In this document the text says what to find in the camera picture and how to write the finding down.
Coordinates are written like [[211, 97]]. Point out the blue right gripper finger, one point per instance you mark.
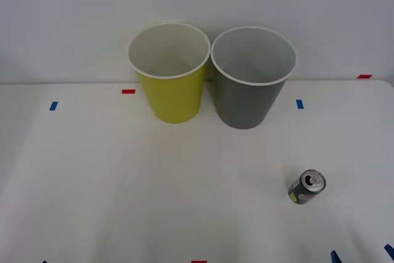
[[390, 252], [335, 258]]

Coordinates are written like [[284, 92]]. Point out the black drink can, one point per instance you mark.
[[303, 193]]

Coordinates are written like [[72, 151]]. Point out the grey plastic bin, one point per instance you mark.
[[246, 106]]

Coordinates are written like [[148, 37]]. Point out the yellow-green plastic bin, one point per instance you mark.
[[172, 99]]

